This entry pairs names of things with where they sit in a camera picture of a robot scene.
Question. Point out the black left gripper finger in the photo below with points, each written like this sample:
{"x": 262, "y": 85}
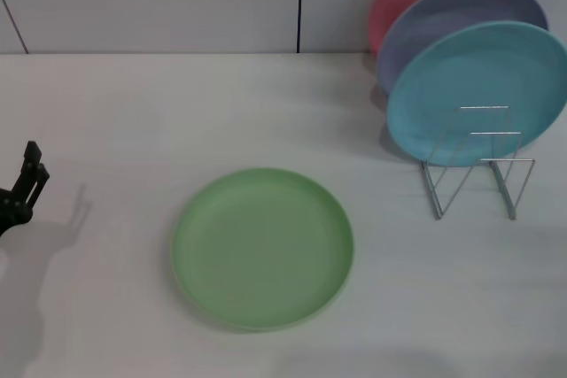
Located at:
{"x": 27, "y": 165}
{"x": 37, "y": 185}

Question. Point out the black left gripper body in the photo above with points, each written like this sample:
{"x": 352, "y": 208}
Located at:
{"x": 11, "y": 212}

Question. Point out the green plastic plate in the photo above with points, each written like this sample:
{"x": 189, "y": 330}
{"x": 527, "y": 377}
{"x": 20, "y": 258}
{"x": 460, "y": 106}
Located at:
{"x": 261, "y": 249}

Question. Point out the purple plastic plate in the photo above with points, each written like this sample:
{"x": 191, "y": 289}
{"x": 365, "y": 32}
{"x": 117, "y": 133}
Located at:
{"x": 443, "y": 19}

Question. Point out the light blue plastic plate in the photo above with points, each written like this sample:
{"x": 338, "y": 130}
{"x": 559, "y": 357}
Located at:
{"x": 465, "y": 77}

